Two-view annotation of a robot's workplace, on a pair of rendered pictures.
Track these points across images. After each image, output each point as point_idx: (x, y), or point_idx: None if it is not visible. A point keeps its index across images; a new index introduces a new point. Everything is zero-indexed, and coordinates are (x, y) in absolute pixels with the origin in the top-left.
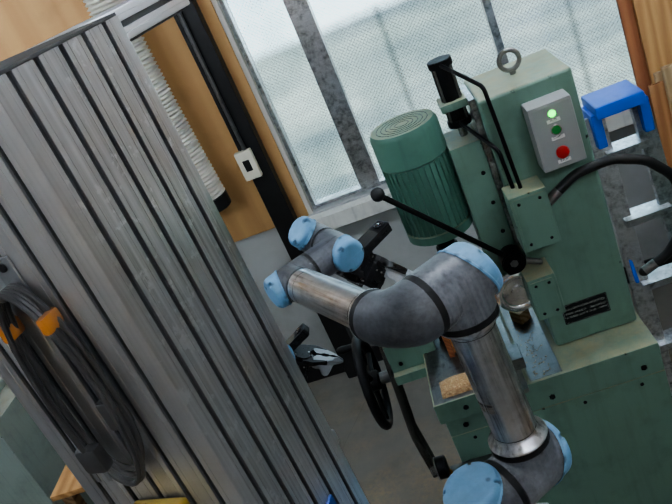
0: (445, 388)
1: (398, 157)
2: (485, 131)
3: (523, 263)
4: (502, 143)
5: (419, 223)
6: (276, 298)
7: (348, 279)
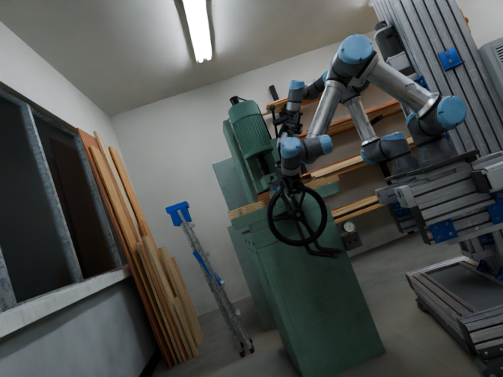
0: (327, 182)
1: (257, 108)
2: None
3: None
4: (265, 123)
5: (268, 138)
6: None
7: (297, 122)
